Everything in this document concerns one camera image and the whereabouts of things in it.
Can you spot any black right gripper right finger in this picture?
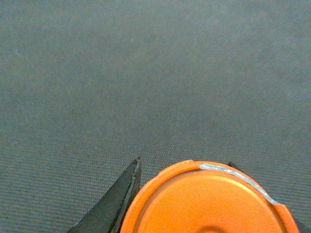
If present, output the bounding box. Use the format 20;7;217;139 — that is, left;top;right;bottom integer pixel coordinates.
228;161;242;171

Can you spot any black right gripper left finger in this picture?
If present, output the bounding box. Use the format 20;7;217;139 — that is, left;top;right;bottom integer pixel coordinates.
68;157;141;233

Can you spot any orange cylindrical cap 4680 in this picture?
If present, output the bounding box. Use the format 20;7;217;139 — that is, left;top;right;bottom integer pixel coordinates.
121;160;299;233

